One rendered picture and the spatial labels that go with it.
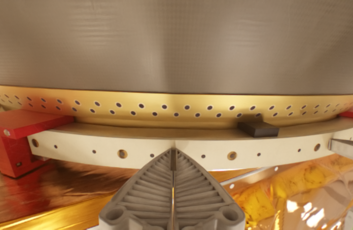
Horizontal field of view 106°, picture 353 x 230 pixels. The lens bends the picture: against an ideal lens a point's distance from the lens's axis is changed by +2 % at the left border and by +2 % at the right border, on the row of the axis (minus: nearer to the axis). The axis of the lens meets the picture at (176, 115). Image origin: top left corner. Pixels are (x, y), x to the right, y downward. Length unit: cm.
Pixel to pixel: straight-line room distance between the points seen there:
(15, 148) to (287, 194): 59
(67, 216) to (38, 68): 19
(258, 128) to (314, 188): 41
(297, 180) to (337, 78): 33
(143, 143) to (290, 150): 22
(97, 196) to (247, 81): 25
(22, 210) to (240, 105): 30
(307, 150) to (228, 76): 19
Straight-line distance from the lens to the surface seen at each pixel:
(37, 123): 27
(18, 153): 32
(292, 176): 54
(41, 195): 27
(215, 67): 17
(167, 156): 17
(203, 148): 19
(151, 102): 19
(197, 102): 19
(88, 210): 25
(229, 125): 25
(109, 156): 22
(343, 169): 78
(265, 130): 23
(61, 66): 22
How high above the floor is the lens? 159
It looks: 16 degrees up
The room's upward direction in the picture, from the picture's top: 178 degrees counter-clockwise
